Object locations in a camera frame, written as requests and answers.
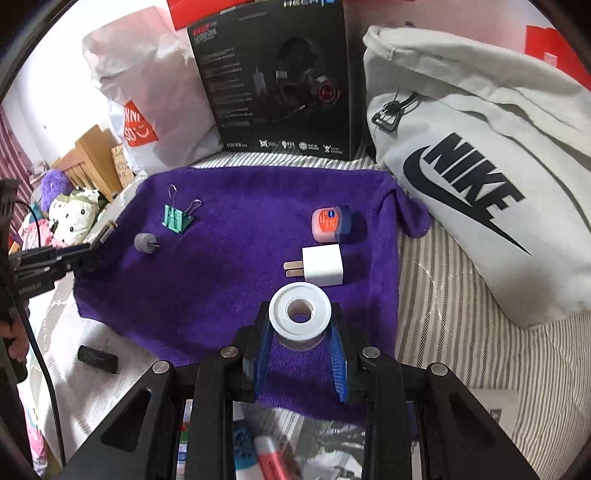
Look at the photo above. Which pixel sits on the black rectangular tube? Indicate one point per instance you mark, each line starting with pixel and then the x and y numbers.
pixel 97 357

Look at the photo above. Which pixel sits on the white tape roll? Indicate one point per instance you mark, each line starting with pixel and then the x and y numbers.
pixel 279 318

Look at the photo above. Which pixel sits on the green binder clip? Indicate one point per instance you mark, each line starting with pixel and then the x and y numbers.
pixel 175 221

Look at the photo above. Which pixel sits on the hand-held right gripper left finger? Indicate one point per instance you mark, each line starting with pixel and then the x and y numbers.
pixel 261 364

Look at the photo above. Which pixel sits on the newspaper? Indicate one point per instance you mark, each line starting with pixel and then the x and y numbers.
pixel 83 401

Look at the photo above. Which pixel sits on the grey waist bag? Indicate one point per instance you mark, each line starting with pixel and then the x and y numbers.
pixel 461 115

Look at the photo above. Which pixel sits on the pink lip balm tube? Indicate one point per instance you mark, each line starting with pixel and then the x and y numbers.
pixel 272 461

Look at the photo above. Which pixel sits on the white and blue bottle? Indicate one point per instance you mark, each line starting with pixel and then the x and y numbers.
pixel 242 443

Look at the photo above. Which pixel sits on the purple plush toy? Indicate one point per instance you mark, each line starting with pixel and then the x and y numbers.
pixel 55 182

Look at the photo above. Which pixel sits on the black headphone box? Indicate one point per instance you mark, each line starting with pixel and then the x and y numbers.
pixel 258 115

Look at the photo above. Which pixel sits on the purple towel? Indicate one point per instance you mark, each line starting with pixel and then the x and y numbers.
pixel 231 254

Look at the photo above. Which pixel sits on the white charger plug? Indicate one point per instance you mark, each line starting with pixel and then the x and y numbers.
pixel 323 265

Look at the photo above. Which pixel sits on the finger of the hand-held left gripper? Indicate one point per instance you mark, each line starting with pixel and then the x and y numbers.
pixel 99 236
pixel 85 264

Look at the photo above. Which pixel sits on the white spotted plush toy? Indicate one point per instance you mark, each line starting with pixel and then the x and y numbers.
pixel 74 212

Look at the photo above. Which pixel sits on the small grey cylinder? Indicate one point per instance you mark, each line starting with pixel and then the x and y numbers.
pixel 143 242

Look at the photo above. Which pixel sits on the person's left hand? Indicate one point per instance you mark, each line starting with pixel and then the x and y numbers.
pixel 11 339

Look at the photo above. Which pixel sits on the brown patterned box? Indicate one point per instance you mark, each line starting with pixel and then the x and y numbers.
pixel 122 166

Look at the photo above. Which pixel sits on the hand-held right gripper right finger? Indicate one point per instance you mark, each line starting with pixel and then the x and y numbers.
pixel 339 364

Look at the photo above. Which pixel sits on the striped maroon curtain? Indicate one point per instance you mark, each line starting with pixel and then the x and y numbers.
pixel 9 143

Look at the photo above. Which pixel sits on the wooden furniture frame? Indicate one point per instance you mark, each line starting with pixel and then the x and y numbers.
pixel 92 152

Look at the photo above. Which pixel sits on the small jar blue lid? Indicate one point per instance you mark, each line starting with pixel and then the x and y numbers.
pixel 328 224

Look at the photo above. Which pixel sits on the red gift bag gold print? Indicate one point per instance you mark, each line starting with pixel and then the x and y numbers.
pixel 178 16

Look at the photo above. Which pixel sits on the clear bottle white pellets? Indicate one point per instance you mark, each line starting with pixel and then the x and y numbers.
pixel 184 434

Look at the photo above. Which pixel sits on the white plastic bag red label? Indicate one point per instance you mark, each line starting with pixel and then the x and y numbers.
pixel 152 69

